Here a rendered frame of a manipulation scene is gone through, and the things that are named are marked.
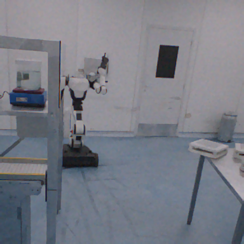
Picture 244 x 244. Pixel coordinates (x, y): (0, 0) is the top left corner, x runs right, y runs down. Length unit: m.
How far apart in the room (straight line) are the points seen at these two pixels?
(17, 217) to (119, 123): 4.19
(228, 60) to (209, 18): 0.93
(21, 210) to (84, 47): 4.06
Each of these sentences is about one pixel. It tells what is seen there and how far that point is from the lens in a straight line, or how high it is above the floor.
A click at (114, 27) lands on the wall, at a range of 5.70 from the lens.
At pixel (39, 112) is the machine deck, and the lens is 1.63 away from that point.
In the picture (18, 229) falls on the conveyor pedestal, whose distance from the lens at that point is 2.08.
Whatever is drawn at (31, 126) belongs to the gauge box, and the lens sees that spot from 1.94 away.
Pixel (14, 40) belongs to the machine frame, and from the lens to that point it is 1.62.
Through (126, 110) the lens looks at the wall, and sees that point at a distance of 5.88.
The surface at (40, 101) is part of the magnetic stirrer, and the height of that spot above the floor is 1.28.
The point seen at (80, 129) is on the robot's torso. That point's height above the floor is 0.56.
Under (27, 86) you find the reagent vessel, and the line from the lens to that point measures 1.78.
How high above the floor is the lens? 1.57
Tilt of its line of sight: 20 degrees down
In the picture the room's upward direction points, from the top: 4 degrees clockwise
